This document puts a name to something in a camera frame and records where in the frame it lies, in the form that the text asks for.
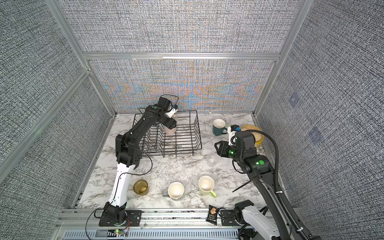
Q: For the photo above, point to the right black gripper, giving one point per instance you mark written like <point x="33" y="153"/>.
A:
<point x="223" y="151"/>

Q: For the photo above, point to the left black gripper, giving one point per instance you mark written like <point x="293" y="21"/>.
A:
<point x="171" y="124"/>

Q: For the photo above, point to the dark green ceramic mug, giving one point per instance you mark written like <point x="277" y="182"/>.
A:
<point x="219" y="127"/>

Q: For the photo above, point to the black wire dish rack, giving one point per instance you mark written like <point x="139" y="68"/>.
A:
<point x="185" y="138"/>

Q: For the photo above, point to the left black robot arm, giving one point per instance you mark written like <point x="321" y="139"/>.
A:
<point x="129" y="154"/>

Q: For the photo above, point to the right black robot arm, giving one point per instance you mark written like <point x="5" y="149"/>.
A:
<point x="286" y="225"/>

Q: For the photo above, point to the clear glass cup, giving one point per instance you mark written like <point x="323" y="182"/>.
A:
<point x="211" y="160"/>

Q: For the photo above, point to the light green ceramic mug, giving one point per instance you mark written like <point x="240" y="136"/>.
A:
<point x="206" y="186"/>

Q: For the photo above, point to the black stirring stick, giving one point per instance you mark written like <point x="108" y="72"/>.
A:
<point x="243" y="185"/>

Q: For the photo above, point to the white grey ceramic mug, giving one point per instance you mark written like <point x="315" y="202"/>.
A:
<point x="175" y="191"/>

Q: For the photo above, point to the black snack packet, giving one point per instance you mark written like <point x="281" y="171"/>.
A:
<point x="212" y="215"/>

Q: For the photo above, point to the amber glass cup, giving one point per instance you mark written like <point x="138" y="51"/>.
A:
<point x="141" y="187"/>

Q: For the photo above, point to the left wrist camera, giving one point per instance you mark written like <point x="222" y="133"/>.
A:
<point x="172" y="111"/>

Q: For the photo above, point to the yellow bowl with green handle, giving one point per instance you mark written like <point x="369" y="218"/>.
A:
<point x="258" y="137"/>

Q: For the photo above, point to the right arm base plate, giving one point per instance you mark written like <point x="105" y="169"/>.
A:
<point x="228" y="218"/>

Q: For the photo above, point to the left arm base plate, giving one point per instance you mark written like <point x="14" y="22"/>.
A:
<point x="133" y="218"/>

